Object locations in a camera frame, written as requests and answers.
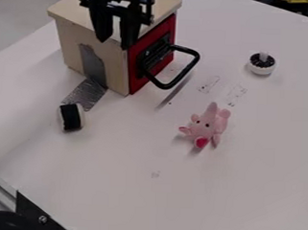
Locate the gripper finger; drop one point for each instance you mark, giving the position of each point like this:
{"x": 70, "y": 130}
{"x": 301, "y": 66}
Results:
{"x": 130, "y": 29}
{"x": 100, "y": 21}

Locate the drawer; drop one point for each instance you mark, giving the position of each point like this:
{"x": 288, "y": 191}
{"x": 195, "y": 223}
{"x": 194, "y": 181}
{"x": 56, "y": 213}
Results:
{"x": 157, "y": 58}

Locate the black and white toy sushi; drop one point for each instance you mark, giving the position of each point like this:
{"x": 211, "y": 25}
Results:
{"x": 71, "y": 116}

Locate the white toy with black top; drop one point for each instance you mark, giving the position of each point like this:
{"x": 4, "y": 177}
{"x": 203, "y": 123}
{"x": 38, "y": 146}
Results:
{"x": 262, "y": 63}

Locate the cabinet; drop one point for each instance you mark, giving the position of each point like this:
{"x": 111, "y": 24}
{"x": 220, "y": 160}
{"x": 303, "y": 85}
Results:
{"x": 100, "y": 38}

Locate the silver tape strip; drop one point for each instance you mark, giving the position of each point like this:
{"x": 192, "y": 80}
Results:
{"x": 87, "y": 82}

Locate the pink plush animal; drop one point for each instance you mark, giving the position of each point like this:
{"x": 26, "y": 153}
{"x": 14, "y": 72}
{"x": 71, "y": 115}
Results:
{"x": 206, "y": 125}

